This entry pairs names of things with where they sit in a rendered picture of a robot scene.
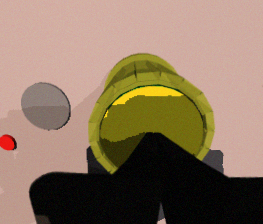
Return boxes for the grey round disc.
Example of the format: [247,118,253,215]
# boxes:
[21,82,70,130]

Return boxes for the red button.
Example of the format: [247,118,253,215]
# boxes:
[0,134,16,150]

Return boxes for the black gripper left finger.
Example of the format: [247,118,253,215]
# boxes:
[29,132,164,224]

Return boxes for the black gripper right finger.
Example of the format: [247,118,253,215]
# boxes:
[154,132,263,224]

